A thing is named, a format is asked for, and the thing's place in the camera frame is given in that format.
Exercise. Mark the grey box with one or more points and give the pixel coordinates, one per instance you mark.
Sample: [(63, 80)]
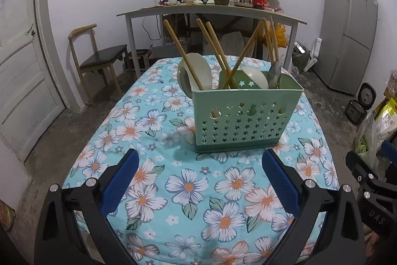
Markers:
[(170, 47)]

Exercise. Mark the white woven sack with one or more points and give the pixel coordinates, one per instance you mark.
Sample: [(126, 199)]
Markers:
[(232, 43)]

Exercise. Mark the clear plastic bag of greens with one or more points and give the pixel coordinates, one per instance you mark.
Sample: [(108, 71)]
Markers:
[(366, 140)]

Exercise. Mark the small dark wooden stool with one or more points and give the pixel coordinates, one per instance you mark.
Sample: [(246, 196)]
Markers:
[(138, 57)]

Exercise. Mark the beige roll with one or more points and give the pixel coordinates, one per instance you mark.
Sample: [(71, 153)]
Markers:
[(193, 2)]

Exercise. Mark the yellow plastic bag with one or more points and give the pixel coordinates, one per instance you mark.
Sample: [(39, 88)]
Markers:
[(280, 35)]

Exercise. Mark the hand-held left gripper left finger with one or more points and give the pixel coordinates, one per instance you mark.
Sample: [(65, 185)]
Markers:
[(121, 181)]

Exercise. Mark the white plastic board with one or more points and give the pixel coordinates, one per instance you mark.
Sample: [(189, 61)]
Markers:
[(313, 54)]

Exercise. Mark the white panel door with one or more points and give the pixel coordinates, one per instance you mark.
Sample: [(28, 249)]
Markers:
[(18, 81)]

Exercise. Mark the cardboard box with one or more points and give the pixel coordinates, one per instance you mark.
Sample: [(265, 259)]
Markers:
[(391, 88)]

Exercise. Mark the yellow green packet bag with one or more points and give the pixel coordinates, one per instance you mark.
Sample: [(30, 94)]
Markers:
[(386, 119)]

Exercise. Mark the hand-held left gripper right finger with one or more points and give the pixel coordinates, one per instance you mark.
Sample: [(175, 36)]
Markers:
[(279, 181)]

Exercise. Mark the metal spoon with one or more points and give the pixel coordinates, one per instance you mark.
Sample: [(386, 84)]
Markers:
[(274, 75)]

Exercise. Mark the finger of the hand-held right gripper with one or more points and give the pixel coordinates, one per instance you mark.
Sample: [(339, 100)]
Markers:
[(390, 150), (359, 168)]

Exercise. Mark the wooden chopstick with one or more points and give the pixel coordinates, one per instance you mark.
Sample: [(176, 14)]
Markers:
[(211, 41), (274, 35), (181, 50), (267, 38), (248, 47), (217, 44)]

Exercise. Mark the wooden chair with black seat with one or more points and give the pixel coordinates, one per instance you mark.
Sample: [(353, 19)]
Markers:
[(102, 55)]

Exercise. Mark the green utensil basket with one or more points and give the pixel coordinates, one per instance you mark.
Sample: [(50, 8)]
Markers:
[(248, 122)]

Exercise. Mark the black round appliance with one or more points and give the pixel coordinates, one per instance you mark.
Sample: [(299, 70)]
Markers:
[(355, 113)]

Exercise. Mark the white-legged wooden-top table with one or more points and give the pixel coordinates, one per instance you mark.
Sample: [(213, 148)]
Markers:
[(192, 9)]

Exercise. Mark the blue floral tablecloth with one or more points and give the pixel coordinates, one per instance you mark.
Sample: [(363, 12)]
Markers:
[(186, 190)]

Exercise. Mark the dark green bag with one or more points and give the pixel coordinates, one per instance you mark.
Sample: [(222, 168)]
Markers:
[(301, 57)]

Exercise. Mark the plastic bag of oranges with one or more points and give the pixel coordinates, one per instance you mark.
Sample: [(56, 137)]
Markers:
[(6, 215)]

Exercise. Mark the grey refrigerator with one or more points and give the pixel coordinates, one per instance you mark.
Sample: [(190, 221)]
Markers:
[(344, 35)]

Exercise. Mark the red paper packets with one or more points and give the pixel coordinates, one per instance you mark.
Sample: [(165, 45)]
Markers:
[(162, 4)]

